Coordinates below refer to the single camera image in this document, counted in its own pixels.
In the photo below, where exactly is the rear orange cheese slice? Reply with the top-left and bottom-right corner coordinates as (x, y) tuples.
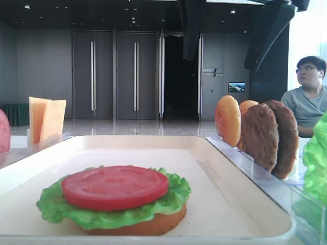
(29, 96), (51, 145)

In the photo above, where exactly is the green draped table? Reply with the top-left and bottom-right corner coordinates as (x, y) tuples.
(1, 103), (30, 126)

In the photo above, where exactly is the cream plastic tray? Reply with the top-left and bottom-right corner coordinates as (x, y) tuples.
(1, 135), (296, 244)

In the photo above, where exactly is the bottom bun on tray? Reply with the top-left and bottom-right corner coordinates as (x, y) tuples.
(80, 203), (187, 236)

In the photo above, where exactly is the green lettuce leaf in rack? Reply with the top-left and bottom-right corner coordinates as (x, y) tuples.
(302, 115), (326, 204)

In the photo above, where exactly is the red tomato slice in rack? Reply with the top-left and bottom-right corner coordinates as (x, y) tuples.
(0, 110), (11, 154)

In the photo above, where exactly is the clear acrylic rack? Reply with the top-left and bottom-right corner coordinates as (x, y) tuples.
(207, 134), (326, 244)
(1, 132), (71, 168)

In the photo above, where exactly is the wall screen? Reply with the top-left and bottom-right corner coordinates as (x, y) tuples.
(228, 82), (246, 92)

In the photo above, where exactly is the clear acrylic left rack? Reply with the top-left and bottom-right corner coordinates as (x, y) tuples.
(1, 132), (71, 168)

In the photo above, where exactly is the man in grey shirt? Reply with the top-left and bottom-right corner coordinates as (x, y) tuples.
(281, 56), (326, 138)

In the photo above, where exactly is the clear acrylic right rack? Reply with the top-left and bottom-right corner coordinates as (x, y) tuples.
(207, 134), (326, 244)

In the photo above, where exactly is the bun slice rack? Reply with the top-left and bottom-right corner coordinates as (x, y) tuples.
(215, 95), (241, 148)
(237, 100), (259, 151)

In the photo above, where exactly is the front bun slice right rack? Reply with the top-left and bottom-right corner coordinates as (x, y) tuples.
(215, 95), (241, 148)

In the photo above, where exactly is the brown meat patty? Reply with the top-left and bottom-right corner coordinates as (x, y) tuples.
(266, 100), (299, 179)
(241, 103), (279, 172)

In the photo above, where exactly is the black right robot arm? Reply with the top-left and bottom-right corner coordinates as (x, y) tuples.
(244, 0), (310, 71)

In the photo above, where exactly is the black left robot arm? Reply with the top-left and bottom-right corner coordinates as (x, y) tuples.
(177, 0), (206, 61)

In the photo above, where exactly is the green lettuce on tray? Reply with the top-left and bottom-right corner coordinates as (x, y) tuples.
(36, 167), (192, 229)

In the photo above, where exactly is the red tomato slice on tray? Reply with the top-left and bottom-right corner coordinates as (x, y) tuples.
(61, 166), (169, 211)

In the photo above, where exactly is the white pusher block patty lane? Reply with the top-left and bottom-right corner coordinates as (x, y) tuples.
(285, 162), (305, 185)

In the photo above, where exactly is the rear bun slice right rack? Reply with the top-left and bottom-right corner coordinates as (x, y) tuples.
(237, 100), (259, 151)

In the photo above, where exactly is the dark double door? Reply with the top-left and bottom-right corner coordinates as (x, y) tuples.
(72, 31), (160, 119)

